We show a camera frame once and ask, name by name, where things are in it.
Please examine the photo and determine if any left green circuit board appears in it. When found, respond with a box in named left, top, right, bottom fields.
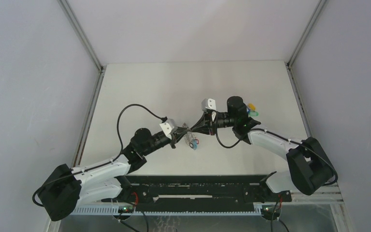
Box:
left=117, top=206, right=135, bottom=215

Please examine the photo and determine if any left black camera cable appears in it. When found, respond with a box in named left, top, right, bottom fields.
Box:
left=31, top=103, right=169, bottom=207

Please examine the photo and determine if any green circuit board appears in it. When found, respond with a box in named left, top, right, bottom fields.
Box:
left=117, top=206, right=135, bottom=215
left=261, top=207, right=281, bottom=215

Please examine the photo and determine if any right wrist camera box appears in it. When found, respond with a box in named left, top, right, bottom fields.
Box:
left=201, top=98, right=218, bottom=122

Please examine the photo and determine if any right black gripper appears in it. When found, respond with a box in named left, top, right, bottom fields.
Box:
left=190, top=111, right=236, bottom=136

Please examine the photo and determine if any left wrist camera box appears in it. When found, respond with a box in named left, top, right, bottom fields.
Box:
left=159, top=118, right=178, bottom=140

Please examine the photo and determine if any metal key organizer with rings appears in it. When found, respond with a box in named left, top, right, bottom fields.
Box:
left=182, top=123, right=200, bottom=150

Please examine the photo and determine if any right aluminium frame post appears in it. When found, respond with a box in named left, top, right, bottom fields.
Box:
left=286, top=0, right=329, bottom=69

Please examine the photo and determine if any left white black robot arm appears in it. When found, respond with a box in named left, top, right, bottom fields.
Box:
left=32, top=128, right=190, bottom=221

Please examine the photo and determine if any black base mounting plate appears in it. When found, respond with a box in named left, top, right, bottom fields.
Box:
left=113, top=174, right=292, bottom=212

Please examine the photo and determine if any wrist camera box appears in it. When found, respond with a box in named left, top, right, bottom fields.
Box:
left=159, top=118, right=178, bottom=140
left=201, top=98, right=218, bottom=122

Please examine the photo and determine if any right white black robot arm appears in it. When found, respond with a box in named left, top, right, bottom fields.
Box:
left=190, top=96, right=339, bottom=201

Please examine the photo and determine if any white slotted cable duct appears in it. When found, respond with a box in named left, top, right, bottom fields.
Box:
left=71, top=204, right=264, bottom=216

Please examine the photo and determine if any right green circuit board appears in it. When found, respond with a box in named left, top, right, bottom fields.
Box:
left=261, top=207, right=281, bottom=215

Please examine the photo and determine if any left aluminium frame post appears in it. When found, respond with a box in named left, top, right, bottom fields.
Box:
left=57, top=0, right=104, bottom=73

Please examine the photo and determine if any aluminium frame post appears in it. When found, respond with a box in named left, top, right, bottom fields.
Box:
left=286, top=0, right=329, bottom=69
left=57, top=0, right=104, bottom=73

